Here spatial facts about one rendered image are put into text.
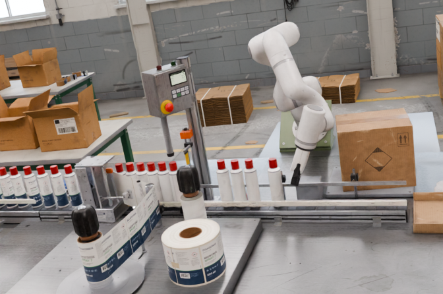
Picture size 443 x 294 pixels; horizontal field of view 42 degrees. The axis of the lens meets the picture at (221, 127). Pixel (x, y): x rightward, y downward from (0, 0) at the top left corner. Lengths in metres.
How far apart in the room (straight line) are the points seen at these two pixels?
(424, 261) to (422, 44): 5.75
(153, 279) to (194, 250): 0.23
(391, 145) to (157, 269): 1.06
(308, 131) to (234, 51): 5.79
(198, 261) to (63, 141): 2.26
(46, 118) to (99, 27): 4.69
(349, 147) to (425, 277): 0.69
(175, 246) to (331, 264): 0.54
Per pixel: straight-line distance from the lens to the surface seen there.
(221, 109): 6.44
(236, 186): 2.37
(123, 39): 8.46
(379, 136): 2.43
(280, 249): 2.18
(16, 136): 4.28
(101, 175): 2.52
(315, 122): 2.18
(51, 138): 4.05
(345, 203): 2.29
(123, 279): 2.08
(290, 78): 2.23
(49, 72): 6.53
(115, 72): 8.63
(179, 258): 1.92
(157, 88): 2.36
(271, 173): 2.31
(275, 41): 2.27
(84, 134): 3.94
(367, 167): 2.48
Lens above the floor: 1.92
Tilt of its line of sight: 17 degrees down
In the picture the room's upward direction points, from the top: 10 degrees counter-clockwise
